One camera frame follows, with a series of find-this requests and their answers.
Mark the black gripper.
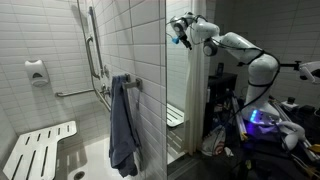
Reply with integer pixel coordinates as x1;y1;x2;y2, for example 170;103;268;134
177;29;194;51

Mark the white slotted shower seat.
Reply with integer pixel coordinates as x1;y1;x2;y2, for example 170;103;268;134
2;120;78;180

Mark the small dark upright device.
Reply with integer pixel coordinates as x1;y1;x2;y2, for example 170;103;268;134
215;62;225;76

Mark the metal towel bar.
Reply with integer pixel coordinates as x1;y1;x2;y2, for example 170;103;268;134
121;73;144;92

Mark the chrome valve with red mark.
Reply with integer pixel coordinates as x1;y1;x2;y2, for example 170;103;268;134
99;83;112;98

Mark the short chrome grab bar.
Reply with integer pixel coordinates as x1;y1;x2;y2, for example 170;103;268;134
85;35;101;80

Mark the white red plastic bag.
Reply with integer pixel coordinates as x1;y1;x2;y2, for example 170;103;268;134
200;124;228;157

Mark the blue towel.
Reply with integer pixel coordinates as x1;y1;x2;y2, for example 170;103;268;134
108;74;143;178

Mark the L-shaped chrome grab bar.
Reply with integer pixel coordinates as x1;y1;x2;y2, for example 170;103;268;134
54;83;113;113

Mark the white curved tube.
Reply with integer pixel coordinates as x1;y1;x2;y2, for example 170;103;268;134
278;120;307;151

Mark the white soap dispenser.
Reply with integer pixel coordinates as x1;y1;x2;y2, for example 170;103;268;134
24;59;51;88

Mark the round floor drain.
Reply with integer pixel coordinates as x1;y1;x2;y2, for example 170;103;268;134
73;170;86;180

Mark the aluminium frame robot table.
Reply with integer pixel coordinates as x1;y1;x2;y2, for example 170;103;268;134
229;94;320;180

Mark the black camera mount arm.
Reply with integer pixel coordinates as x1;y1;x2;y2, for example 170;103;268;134
279;60;303;72

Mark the chrome shower hose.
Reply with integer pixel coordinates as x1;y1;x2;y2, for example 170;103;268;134
76;0;101;99

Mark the wall mirror panel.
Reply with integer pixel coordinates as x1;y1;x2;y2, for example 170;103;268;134
165;0;320;180

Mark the white external camera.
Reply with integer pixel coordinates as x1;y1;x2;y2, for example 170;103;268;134
298;60;320;84

